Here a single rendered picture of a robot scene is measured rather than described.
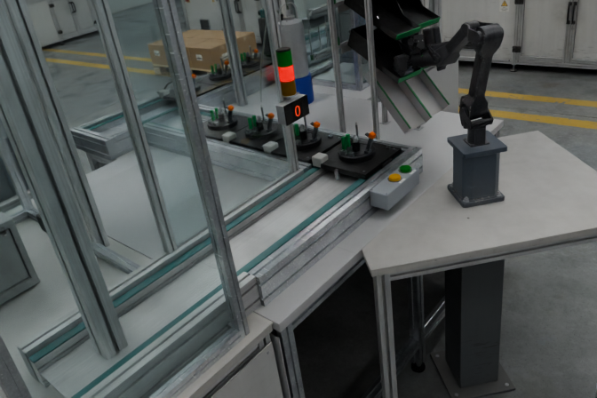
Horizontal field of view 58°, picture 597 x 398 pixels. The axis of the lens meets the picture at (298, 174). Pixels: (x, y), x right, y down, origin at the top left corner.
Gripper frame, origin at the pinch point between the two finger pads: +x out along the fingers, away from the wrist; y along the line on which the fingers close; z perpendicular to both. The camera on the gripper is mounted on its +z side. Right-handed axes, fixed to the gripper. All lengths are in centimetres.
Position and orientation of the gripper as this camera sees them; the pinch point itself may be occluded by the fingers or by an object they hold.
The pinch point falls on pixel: (406, 60)
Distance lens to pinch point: 209.4
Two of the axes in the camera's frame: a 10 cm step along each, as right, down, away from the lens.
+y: -8.4, 3.0, -4.6
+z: -2.1, -9.5, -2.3
